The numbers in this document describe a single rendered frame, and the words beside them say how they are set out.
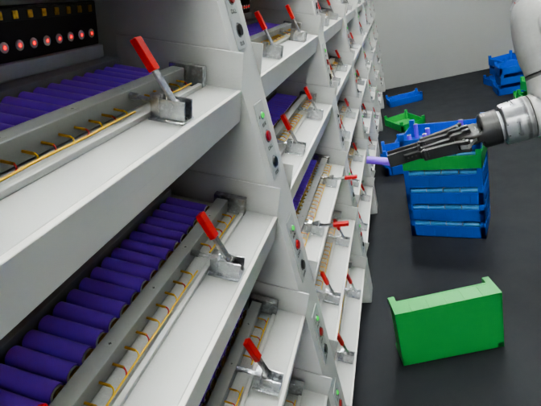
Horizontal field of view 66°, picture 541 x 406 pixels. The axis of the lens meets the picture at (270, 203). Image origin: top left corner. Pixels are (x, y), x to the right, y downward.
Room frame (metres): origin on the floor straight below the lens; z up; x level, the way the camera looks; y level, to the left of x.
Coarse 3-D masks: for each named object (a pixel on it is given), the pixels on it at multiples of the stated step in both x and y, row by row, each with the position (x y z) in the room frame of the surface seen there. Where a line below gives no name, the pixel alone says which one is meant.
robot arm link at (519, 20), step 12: (516, 0) 0.88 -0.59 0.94; (528, 0) 0.84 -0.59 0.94; (540, 0) 0.82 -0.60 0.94; (516, 12) 0.85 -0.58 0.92; (528, 12) 0.83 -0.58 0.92; (540, 12) 0.81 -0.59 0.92; (516, 24) 0.85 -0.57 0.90; (528, 24) 0.82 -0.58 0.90; (540, 24) 0.80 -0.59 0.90; (516, 36) 0.84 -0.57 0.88; (528, 36) 0.82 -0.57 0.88; (540, 36) 0.80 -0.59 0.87; (516, 48) 0.85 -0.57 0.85; (528, 48) 0.81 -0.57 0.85; (540, 48) 0.79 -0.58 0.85; (528, 60) 0.81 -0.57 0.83; (540, 60) 0.79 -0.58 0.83; (528, 72) 0.82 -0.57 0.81
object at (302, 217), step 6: (324, 162) 1.21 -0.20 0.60; (318, 168) 1.16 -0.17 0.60; (330, 168) 1.20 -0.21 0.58; (318, 174) 1.12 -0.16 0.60; (312, 180) 1.08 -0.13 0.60; (318, 180) 1.08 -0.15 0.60; (312, 186) 1.04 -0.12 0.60; (324, 186) 1.08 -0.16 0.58; (312, 192) 1.01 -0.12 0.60; (306, 198) 0.98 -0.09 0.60; (312, 198) 0.98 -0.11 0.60; (306, 204) 0.95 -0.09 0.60; (312, 204) 0.97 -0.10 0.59; (318, 204) 0.98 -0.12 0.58; (300, 210) 0.91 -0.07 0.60; (306, 210) 0.91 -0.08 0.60; (300, 216) 0.89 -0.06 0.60; (306, 216) 0.89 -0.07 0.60; (300, 222) 0.86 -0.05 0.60; (300, 228) 0.84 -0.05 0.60; (306, 240) 0.81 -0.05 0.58
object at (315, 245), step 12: (312, 156) 1.28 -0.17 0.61; (324, 156) 1.25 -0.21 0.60; (336, 156) 1.25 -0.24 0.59; (336, 168) 1.22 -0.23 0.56; (324, 192) 1.06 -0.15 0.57; (336, 192) 1.07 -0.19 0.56; (324, 204) 1.00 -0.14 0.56; (312, 216) 0.93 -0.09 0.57; (324, 216) 0.93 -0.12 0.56; (324, 228) 0.88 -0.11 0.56; (312, 240) 0.83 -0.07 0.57; (324, 240) 0.83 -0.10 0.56; (312, 252) 0.78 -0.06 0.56; (312, 264) 0.68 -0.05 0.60; (312, 276) 0.68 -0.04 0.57
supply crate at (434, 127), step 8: (464, 120) 1.64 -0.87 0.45; (472, 120) 1.62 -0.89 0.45; (408, 128) 1.73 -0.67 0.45; (424, 128) 1.73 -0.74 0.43; (432, 128) 1.71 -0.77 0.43; (440, 128) 1.69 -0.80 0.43; (400, 136) 1.61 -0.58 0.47; (400, 144) 1.61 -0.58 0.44; (408, 144) 1.59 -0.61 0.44; (480, 144) 1.43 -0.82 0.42
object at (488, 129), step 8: (488, 112) 0.83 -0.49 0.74; (496, 112) 0.82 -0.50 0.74; (480, 120) 0.82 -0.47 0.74; (488, 120) 0.81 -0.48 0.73; (496, 120) 0.80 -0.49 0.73; (472, 128) 0.85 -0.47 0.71; (480, 128) 0.83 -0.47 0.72; (488, 128) 0.80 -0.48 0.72; (496, 128) 0.80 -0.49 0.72; (464, 136) 0.82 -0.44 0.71; (472, 136) 0.81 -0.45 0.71; (480, 136) 0.81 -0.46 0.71; (488, 136) 0.80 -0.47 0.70; (496, 136) 0.80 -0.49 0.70; (488, 144) 0.81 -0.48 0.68; (496, 144) 0.81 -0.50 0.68
